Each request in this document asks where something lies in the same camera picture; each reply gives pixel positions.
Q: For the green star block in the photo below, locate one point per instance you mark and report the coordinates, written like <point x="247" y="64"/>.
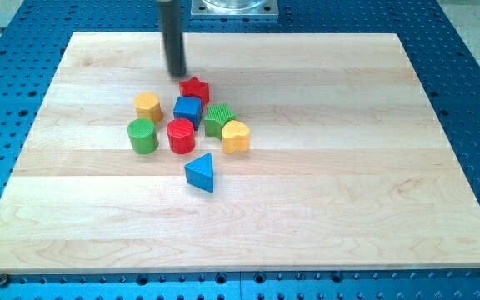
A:
<point x="217" y="117"/>

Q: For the blue cube block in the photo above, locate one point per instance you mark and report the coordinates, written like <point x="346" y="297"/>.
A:
<point x="189" y="108"/>

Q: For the yellow hexagon block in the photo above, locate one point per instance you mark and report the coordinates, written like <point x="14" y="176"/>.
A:
<point x="148" y="106"/>

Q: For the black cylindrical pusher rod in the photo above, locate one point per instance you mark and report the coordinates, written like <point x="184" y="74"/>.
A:
<point x="170" y="18"/>

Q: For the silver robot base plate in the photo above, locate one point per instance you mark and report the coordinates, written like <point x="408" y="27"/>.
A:
<point x="234" y="8"/>

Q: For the blue triangle block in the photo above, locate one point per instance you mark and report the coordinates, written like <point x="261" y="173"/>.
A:
<point x="199" y="172"/>

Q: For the red cylinder block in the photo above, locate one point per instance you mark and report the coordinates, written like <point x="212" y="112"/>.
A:
<point x="180" y="134"/>

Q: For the red star block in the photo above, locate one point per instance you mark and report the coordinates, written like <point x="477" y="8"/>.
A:
<point x="195" y="88"/>

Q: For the yellow heart block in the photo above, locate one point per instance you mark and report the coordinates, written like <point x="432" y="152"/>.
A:
<point x="235" y="137"/>

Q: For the left front board screw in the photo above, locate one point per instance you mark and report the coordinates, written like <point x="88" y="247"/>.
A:
<point x="4" y="280"/>

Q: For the light wooden board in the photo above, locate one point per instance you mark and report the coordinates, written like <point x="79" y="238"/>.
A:
<point x="348" y="166"/>

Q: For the green cylinder block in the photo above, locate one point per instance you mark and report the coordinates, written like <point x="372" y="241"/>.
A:
<point x="142" y="135"/>

